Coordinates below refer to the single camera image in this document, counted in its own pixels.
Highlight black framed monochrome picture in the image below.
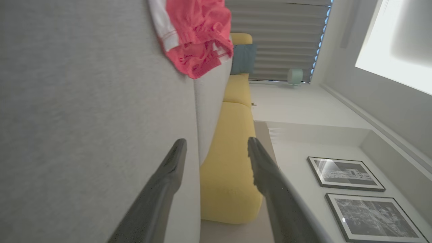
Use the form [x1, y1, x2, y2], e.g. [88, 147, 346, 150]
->
[326, 193, 429, 243]
[307, 156, 386, 192]

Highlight large grey fabric sofa seat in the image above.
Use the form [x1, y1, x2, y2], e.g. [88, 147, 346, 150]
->
[0, 0, 201, 243]

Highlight small grey sofa seat cushion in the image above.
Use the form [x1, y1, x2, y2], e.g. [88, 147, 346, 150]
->
[193, 56, 233, 167]

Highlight red basketball jersey white sleeves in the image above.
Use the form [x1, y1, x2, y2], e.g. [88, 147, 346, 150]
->
[147, 0, 234, 80]

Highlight grey window blinds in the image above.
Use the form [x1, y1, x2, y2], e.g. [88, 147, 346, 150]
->
[224, 0, 333, 83]

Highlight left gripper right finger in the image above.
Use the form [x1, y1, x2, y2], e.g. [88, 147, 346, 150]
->
[247, 137, 334, 243]

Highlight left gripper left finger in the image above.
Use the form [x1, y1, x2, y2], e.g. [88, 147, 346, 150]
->
[107, 138, 187, 243]

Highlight pale green table lamp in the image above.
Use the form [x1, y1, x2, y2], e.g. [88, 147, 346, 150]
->
[287, 69, 303, 86]

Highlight teal throw cushion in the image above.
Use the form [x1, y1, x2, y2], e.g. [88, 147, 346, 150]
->
[231, 44, 258, 75]

